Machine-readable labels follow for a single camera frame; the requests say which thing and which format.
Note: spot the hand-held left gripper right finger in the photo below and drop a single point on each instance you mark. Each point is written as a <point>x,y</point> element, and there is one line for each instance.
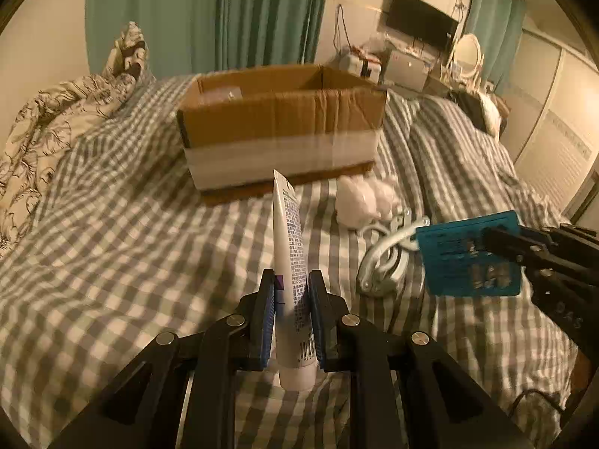
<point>318,322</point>

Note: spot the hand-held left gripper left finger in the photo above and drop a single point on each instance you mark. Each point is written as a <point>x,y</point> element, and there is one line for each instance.
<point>267,318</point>

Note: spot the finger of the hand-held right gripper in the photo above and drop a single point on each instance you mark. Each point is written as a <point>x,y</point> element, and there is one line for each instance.
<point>510,243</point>

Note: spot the white cream tube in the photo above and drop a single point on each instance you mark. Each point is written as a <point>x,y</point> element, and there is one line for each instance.
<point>292,285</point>

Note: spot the teal card package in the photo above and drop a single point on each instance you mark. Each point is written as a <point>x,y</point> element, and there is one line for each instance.
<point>470,255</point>

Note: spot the cardboard box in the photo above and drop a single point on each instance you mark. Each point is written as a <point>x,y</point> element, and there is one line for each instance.
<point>281,126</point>

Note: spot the grey checkered duvet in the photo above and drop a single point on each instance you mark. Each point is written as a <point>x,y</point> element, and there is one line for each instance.
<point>262,252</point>

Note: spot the silver metal hooks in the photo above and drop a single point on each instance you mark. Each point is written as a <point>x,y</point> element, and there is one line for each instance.
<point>388,252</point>

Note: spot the white plastic bag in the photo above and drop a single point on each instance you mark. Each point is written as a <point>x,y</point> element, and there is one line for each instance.
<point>367,201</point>

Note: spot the black and white bag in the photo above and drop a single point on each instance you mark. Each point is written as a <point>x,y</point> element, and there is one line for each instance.
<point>477,107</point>

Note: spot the oval white vanity mirror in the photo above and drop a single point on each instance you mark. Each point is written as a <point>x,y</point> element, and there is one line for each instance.
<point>467,54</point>

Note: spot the cluttered dresser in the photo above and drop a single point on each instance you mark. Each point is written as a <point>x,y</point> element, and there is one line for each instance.
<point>397,65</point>

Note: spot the teal curtain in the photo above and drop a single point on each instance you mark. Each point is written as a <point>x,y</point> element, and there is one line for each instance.
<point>206,14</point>
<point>493,23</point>

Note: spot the black television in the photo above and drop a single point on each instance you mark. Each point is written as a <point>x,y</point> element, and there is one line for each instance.
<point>419,21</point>

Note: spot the floral patterned blanket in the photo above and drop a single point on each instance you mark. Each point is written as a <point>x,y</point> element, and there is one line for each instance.
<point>61,117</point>

